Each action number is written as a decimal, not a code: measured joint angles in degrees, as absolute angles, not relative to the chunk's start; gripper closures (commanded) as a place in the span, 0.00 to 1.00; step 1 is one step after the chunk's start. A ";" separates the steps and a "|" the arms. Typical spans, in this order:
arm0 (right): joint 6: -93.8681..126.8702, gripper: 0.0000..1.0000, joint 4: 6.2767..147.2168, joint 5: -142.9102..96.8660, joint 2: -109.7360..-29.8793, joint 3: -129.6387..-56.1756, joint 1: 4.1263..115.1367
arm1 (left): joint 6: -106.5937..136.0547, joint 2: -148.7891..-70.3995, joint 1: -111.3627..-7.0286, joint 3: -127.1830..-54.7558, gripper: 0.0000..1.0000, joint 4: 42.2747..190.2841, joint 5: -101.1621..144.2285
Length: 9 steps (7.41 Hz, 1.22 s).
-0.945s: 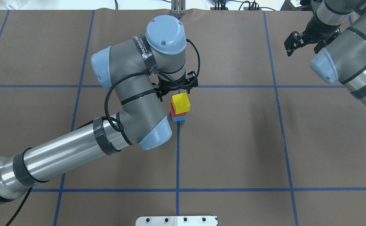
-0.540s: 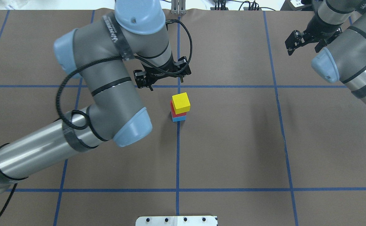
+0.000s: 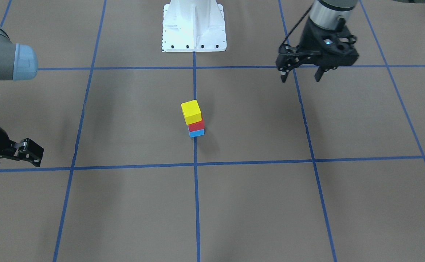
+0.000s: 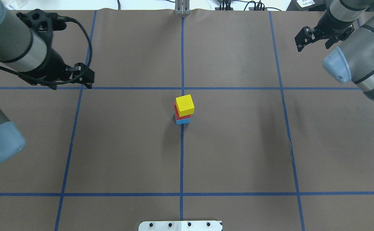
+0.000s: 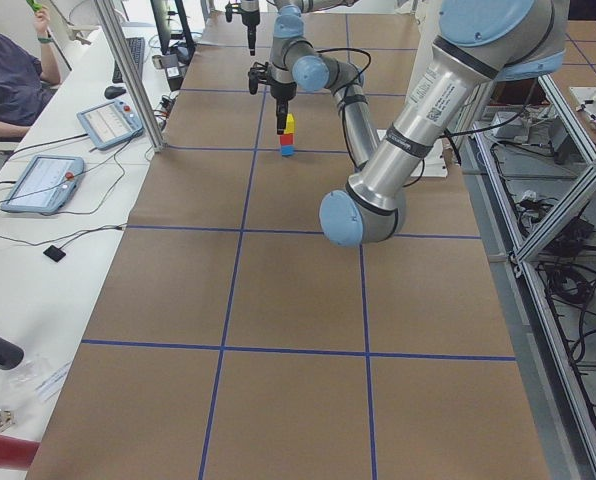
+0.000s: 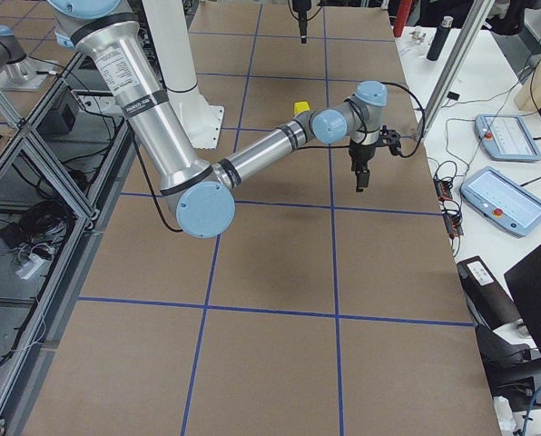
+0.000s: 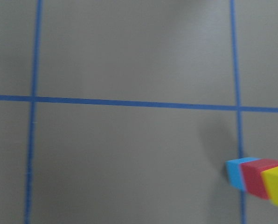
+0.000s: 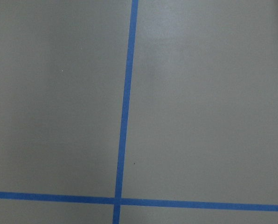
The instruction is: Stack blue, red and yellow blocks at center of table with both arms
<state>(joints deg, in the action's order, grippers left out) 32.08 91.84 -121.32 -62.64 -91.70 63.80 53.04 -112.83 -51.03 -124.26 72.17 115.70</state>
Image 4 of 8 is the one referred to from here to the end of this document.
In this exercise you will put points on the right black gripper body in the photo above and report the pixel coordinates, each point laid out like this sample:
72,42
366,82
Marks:
328,26

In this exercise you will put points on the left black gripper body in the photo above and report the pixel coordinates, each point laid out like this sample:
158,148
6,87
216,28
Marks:
54,64

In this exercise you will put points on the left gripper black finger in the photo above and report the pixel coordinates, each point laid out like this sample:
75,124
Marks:
82,74

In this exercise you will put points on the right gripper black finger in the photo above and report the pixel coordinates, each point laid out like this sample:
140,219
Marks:
304,37

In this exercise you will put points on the red wooden cube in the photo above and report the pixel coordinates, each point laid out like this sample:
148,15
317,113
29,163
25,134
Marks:
177,117

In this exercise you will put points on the yellow wooden cube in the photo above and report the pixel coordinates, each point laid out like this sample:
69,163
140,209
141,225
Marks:
185,105

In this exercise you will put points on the blue wooden cube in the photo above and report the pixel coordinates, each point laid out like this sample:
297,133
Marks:
182,121

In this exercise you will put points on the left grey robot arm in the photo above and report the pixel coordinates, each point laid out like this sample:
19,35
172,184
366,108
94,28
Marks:
27,53

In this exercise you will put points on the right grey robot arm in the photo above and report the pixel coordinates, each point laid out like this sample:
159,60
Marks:
353,59

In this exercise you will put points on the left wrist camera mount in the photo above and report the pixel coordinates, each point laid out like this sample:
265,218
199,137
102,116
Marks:
41,21

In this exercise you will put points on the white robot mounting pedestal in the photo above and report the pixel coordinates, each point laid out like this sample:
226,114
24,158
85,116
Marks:
188,225

